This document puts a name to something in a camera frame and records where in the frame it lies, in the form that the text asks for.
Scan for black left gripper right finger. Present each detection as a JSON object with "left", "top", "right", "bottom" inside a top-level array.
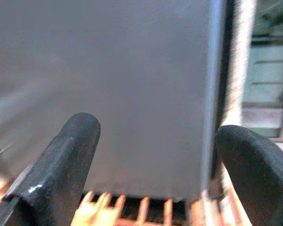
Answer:
[{"left": 216, "top": 124, "right": 283, "bottom": 226}]

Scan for wooden wine rack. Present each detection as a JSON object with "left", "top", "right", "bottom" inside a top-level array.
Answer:
[{"left": 0, "top": 174, "right": 253, "bottom": 226}]

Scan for green tinted glass door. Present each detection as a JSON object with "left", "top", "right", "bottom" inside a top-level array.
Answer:
[{"left": 241, "top": 0, "right": 283, "bottom": 143}]

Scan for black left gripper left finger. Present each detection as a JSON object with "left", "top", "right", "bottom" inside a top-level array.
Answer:
[{"left": 0, "top": 112, "right": 101, "bottom": 226}]

